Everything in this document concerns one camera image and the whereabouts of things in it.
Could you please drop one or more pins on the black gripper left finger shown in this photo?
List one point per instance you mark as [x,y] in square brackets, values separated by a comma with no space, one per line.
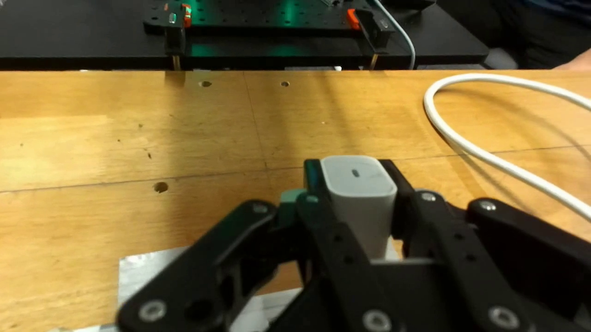
[245,270]

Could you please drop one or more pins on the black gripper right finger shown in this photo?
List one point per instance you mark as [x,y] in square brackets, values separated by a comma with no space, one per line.
[504,265]

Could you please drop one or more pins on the white charger head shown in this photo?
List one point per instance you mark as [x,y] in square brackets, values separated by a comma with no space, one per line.
[360,191]

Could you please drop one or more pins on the white power strip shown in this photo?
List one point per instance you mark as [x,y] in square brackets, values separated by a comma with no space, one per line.
[147,270]

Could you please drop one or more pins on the person in dark clothes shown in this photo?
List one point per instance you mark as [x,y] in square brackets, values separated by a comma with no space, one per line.
[546,29]

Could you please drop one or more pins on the black breadboard table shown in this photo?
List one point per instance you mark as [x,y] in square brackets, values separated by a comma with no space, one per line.
[73,30]

